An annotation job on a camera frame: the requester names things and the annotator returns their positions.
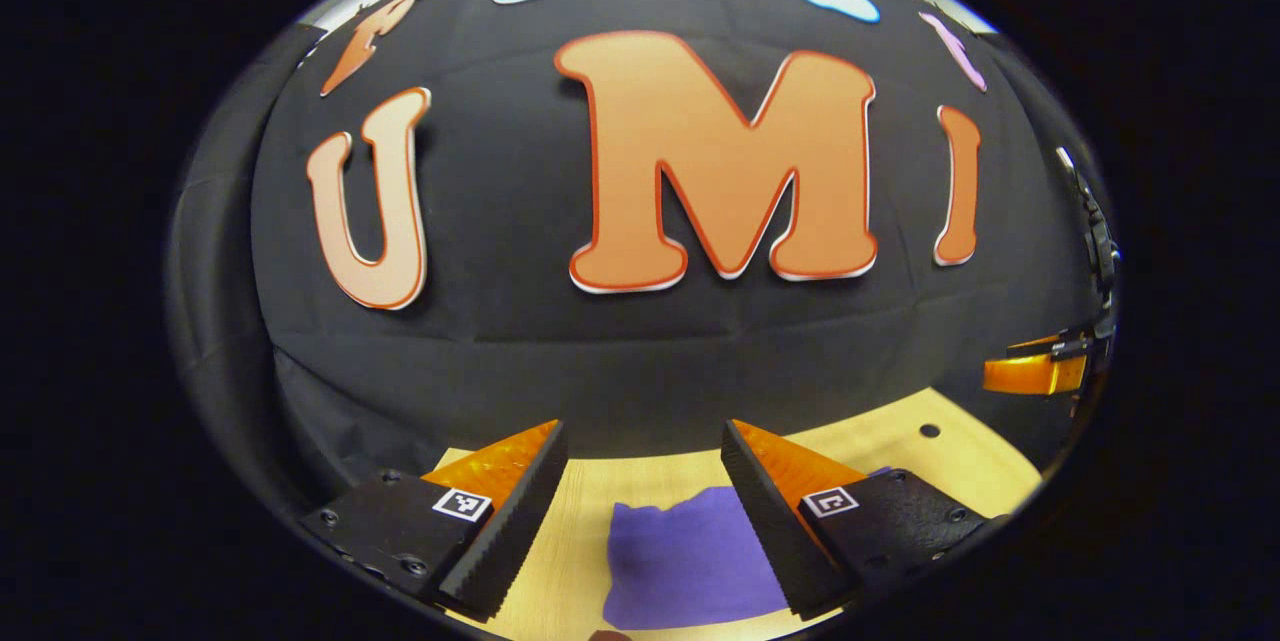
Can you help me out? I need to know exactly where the purple shirt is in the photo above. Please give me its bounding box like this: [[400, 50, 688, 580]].
[[602, 466, 893, 630]]

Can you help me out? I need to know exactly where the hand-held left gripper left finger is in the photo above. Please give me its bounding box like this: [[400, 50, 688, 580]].
[[300, 419, 569, 622]]

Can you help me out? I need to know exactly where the black backdrop cloth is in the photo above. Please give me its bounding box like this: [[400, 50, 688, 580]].
[[165, 0, 1119, 522]]

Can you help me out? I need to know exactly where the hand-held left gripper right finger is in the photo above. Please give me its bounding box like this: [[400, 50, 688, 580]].
[[720, 419, 1011, 620]]

